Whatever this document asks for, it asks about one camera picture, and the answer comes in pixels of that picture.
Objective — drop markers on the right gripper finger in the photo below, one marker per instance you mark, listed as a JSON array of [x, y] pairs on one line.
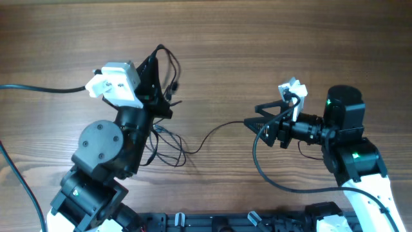
[[261, 108], [269, 125]]

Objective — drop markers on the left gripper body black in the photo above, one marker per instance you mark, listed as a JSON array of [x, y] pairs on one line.
[[154, 108]]

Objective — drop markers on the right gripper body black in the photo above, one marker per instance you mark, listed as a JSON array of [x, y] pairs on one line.
[[286, 131]]

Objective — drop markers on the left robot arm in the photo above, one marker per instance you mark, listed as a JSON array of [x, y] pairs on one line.
[[91, 197]]

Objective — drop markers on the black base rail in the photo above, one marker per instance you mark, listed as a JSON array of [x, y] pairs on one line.
[[252, 221]]

